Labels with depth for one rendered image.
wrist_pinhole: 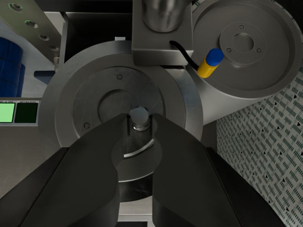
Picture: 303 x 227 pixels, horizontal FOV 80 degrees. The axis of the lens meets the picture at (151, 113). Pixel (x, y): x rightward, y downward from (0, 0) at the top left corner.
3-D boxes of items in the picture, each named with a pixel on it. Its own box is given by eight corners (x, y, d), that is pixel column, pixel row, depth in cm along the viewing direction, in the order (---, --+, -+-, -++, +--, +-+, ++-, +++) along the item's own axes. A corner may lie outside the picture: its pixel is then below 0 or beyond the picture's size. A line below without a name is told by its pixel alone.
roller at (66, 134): (183, 53, 17) (189, 181, 15) (161, 111, 43) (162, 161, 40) (60, 52, 17) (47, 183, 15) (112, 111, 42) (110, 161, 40)
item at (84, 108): (104, 49, 15) (182, 93, 15) (109, 61, 17) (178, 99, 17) (50, 125, 14) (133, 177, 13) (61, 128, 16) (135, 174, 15)
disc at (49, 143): (199, 40, 18) (208, 202, 15) (197, 43, 18) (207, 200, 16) (46, 38, 18) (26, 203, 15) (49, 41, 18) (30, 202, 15)
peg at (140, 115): (153, 123, 11) (131, 129, 11) (152, 128, 14) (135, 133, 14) (146, 102, 12) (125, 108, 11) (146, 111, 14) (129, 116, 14)
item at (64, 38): (78, -80, 21) (63, 69, 18) (114, 40, 44) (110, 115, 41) (74, -80, 21) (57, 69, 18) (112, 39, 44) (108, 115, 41)
